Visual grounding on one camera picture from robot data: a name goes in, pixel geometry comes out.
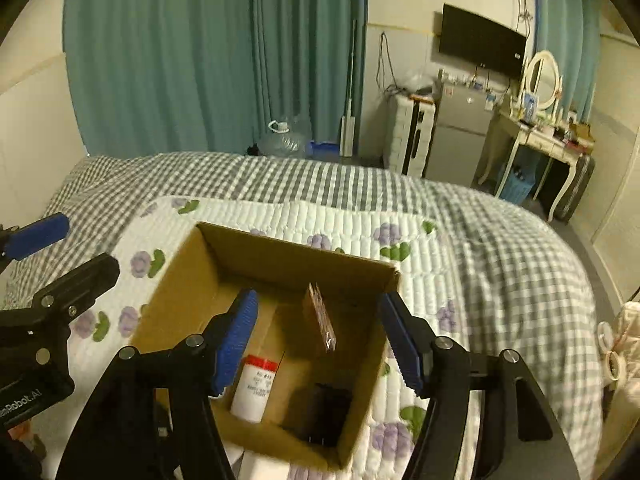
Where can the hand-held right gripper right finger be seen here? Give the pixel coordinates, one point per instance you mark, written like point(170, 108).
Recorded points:
point(401, 342)

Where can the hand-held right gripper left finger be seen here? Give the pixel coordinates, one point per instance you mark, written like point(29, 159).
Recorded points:
point(240, 341)

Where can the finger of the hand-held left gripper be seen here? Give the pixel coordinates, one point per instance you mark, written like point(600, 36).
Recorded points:
point(75, 282)
point(37, 235)

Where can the brown cardboard box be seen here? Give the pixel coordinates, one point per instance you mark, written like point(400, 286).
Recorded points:
point(225, 255)

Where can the white bottle with red cap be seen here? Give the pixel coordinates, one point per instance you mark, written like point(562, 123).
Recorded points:
point(252, 392)

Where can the brown flat packet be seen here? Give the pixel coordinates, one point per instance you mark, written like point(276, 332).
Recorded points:
point(318, 320)

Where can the black rectangular object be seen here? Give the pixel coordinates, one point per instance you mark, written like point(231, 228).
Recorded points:
point(320, 412)

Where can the grey gingham bedspread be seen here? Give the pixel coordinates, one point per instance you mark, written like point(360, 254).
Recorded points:
point(505, 260)

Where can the white floral quilt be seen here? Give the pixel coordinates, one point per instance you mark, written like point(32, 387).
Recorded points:
point(325, 225)

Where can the blue waste bin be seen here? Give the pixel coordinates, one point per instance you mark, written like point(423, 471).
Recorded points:
point(517, 185)

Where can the clear water jug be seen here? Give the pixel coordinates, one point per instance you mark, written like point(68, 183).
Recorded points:
point(285, 140)

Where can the blue plastic basin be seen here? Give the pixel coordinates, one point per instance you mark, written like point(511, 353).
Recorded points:
point(325, 150)

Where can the white ribbed suitcase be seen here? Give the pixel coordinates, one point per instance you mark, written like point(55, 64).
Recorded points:
point(407, 135)

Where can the white tape roll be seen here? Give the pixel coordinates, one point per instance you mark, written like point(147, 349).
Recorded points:
point(611, 360)

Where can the wide teal curtain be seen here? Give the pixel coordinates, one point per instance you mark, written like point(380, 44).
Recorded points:
point(160, 60)

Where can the grey mini fridge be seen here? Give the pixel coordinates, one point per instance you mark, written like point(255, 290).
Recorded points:
point(457, 135)

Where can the white mop pole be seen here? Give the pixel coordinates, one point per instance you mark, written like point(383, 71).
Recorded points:
point(348, 130)

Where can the black suitcase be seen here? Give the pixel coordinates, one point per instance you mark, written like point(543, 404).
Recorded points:
point(575, 185)

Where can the cream vanity table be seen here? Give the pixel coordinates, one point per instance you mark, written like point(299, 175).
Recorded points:
point(535, 135)

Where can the clear plastic bag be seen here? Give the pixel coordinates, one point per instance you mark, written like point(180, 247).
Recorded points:
point(417, 80)

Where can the small blue box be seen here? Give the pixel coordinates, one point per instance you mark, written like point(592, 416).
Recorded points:
point(530, 105)

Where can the narrow teal curtain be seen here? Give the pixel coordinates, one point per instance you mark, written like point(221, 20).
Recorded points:
point(310, 50)

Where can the white oval vanity mirror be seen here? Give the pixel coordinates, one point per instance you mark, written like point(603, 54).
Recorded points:
point(542, 77)

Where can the teal curtain by mirror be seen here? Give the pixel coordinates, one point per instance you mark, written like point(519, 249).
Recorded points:
point(567, 35)

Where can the black wall television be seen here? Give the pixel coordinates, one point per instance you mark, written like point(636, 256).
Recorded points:
point(480, 42)

